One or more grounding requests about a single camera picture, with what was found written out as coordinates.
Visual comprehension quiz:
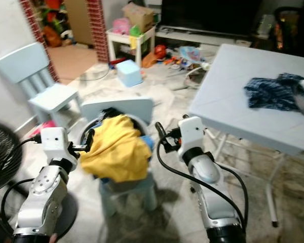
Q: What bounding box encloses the green toy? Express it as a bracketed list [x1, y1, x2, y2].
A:
[129, 24, 143, 38]

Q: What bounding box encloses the pink floor item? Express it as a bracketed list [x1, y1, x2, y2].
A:
[30, 120, 57, 138]

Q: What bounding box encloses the small white table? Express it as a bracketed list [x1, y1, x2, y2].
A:
[106, 25, 156, 67]

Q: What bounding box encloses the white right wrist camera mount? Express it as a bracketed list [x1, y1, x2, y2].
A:
[177, 116, 206, 161]

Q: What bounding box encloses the colourful baby bouncer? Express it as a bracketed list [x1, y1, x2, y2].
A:
[179, 46, 212, 71]

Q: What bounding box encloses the red ball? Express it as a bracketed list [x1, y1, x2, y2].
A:
[155, 45, 168, 58]

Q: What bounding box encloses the colourful toy clutter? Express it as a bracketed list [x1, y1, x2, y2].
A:
[38, 0, 71, 49]

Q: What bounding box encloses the white television stand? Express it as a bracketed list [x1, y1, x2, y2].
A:
[155, 25, 272, 49]

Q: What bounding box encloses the pale blue folding table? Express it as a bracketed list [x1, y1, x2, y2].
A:
[187, 44, 304, 227]

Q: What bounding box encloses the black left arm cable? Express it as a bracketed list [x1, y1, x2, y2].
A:
[0, 134, 46, 238]

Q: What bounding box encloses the dark blue plaid garment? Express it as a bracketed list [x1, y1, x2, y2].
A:
[244, 73, 304, 111]

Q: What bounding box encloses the light blue child chair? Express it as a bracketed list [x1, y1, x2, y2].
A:
[80, 96, 157, 218]
[0, 43, 82, 133]

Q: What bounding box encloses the cardboard box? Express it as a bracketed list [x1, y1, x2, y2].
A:
[122, 3, 156, 32]

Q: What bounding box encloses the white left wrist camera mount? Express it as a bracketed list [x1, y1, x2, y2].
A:
[42, 127, 71, 165]

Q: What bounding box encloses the black television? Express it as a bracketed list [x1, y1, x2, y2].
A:
[161, 0, 263, 36]

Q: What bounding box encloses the blue fabric item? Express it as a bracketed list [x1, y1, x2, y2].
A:
[142, 133, 155, 152]

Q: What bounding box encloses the light blue storage box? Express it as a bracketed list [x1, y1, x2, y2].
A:
[117, 60, 144, 88]

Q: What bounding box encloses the black stroller chair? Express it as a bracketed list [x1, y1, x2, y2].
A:
[274, 6, 304, 57]

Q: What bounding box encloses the orange toy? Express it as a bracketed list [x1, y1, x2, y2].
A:
[142, 52, 157, 69]

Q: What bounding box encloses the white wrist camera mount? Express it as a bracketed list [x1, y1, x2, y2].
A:
[42, 127, 71, 165]
[177, 116, 206, 161]

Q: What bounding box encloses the yellow garment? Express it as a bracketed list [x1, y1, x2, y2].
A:
[80, 114, 154, 182]

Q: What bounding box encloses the pink toy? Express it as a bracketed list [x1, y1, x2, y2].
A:
[111, 18, 131, 35]

